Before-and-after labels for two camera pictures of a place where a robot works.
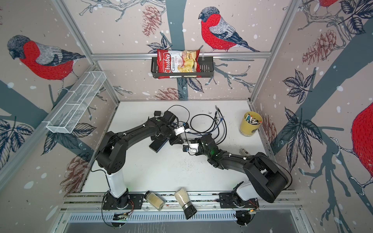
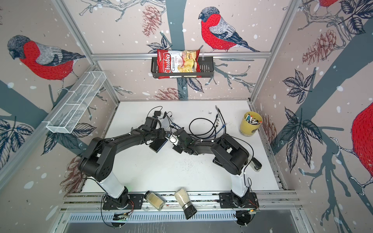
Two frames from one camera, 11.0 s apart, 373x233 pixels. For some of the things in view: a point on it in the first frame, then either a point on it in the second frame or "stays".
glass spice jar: (155, 200) stays
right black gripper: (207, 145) to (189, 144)
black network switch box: (156, 145) stays
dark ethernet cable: (226, 127) stays
